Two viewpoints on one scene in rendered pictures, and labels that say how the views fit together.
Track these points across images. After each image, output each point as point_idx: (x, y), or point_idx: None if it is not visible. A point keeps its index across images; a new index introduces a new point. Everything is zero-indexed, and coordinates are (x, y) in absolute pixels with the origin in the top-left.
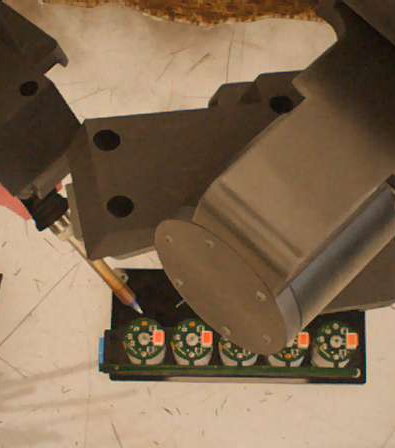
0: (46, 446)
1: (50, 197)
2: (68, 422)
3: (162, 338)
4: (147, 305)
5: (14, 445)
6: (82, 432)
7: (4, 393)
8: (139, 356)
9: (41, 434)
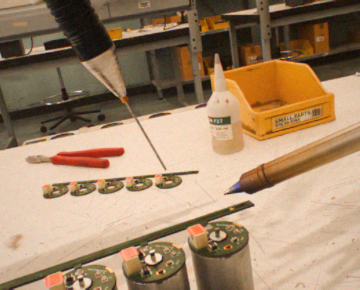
0: (278, 247)
1: None
2: (274, 267)
3: (190, 230)
4: None
5: (305, 237)
6: (255, 267)
7: (352, 259)
8: (212, 224)
9: (290, 251)
